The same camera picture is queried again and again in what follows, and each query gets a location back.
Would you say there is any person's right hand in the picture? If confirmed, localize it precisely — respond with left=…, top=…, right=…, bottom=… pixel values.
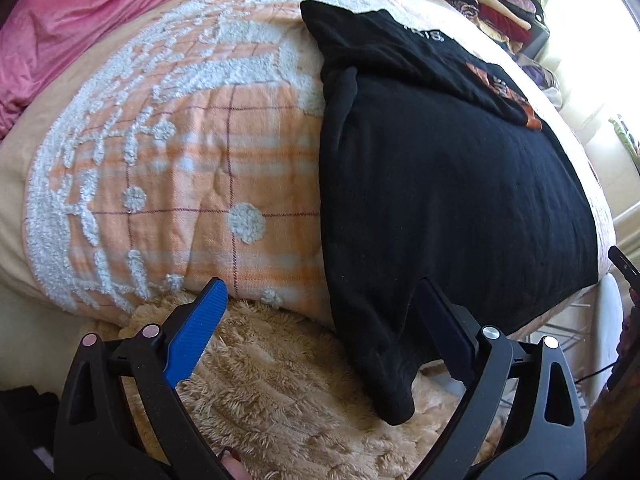
left=616, top=305, right=640, bottom=361

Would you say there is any black cable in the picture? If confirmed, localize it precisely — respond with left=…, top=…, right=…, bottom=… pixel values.
left=574, top=364, right=617, bottom=387

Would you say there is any black t-shirt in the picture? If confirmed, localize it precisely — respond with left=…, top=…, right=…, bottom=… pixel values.
left=300, top=0, right=600, bottom=425

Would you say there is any green patterned cloth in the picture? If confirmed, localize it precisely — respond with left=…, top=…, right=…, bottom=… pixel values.
left=609, top=115, right=640, bottom=156

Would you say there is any white stool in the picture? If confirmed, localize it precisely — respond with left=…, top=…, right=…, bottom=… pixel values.
left=510, top=275, right=626, bottom=406

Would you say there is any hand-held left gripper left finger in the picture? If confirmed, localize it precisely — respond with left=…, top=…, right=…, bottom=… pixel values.
left=52, top=277, right=231, bottom=480

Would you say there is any person's left hand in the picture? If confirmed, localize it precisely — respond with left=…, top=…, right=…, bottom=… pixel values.
left=217, top=447, right=251, bottom=480

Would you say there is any dark cloth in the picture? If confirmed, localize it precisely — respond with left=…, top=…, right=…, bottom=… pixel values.
left=0, top=385, right=61, bottom=480

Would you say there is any pink quilt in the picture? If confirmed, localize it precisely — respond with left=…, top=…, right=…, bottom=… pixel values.
left=0, top=0, right=223, bottom=136

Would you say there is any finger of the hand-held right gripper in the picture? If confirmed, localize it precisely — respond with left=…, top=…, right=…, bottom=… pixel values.
left=608, top=245, right=640, bottom=306

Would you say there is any stack of folded clothes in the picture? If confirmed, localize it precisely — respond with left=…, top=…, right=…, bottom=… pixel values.
left=414, top=0, right=551, bottom=56

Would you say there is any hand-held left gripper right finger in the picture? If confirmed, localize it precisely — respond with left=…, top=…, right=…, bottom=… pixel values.
left=417, top=277, right=587, bottom=480

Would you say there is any orange plaid tufted bedspread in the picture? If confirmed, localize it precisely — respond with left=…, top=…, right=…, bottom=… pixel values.
left=25, top=0, right=616, bottom=331

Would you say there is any beige fluffy blanket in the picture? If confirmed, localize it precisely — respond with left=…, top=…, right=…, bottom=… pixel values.
left=117, top=295, right=506, bottom=480

